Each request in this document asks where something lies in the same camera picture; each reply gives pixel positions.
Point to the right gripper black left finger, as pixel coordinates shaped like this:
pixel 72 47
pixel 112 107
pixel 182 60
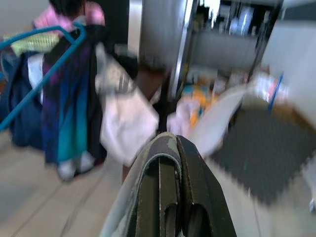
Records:
pixel 168 187

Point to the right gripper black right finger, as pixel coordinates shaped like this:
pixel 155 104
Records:
pixel 200 187

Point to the grey garment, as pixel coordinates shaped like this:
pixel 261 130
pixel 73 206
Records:
pixel 128 197

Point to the blue plastic clothes hanger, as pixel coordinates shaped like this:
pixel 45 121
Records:
pixel 37 89

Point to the dark foam floor mat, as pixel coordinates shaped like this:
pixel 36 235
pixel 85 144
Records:
pixel 259 153

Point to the white garment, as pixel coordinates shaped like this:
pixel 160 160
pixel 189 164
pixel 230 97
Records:
pixel 128 123

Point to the purple and teal garment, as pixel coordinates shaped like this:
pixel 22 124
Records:
pixel 69 111

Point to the silver metal column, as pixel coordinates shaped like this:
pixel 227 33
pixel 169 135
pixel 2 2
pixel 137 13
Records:
pixel 160 37

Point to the navy blue garment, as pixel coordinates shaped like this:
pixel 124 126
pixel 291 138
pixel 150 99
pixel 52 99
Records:
pixel 22 111

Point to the black shelf unit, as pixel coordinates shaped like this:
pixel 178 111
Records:
pixel 237 17

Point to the person in pink shirt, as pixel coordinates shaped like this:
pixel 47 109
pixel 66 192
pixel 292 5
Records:
pixel 93 14

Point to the pale green towel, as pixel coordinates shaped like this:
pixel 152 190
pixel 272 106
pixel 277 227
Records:
pixel 34 43

